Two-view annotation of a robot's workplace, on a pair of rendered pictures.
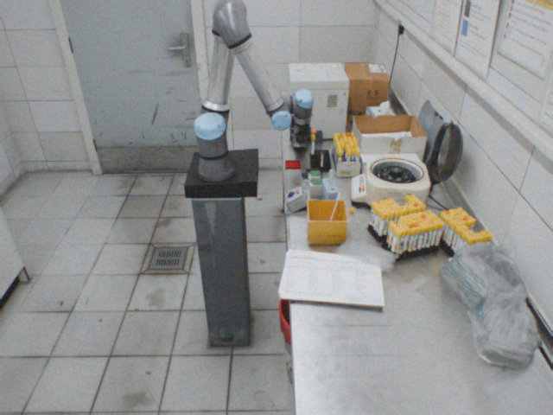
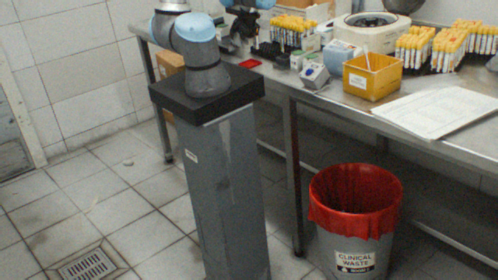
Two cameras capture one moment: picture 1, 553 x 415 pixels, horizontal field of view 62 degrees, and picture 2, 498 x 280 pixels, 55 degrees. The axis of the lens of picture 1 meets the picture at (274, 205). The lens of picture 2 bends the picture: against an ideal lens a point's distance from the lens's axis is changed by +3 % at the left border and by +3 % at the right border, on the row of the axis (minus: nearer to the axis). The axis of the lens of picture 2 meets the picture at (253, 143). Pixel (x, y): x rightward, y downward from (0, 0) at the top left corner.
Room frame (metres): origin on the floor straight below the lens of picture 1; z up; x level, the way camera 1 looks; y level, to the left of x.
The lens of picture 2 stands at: (0.42, 0.98, 1.56)
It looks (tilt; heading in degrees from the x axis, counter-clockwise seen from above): 31 degrees down; 324
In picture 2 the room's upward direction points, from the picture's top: 6 degrees counter-clockwise
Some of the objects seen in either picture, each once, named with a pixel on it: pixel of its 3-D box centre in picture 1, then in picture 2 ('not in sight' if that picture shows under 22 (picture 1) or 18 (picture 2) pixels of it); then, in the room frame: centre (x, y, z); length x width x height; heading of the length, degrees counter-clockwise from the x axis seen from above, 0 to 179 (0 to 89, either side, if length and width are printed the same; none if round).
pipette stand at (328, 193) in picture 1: (329, 196); (338, 61); (1.47, -0.21, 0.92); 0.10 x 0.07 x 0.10; 7
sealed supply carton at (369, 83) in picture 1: (365, 86); not in sight; (2.59, -0.53, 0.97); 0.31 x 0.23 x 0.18; 174
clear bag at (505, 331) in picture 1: (507, 320); not in sight; (0.83, -0.60, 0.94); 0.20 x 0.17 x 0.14; 161
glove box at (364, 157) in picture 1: (390, 164); (338, 28); (1.72, -0.49, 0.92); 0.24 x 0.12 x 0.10; 90
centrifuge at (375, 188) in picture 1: (390, 183); (366, 35); (1.54, -0.45, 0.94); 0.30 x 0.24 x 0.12; 81
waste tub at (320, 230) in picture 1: (326, 222); (371, 75); (1.30, -0.18, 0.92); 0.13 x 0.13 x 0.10; 88
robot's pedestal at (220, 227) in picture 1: (225, 266); (227, 207); (1.64, 0.23, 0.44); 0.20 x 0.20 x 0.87; 0
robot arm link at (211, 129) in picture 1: (211, 133); (196, 38); (1.64, 0.24, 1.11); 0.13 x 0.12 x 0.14; 2
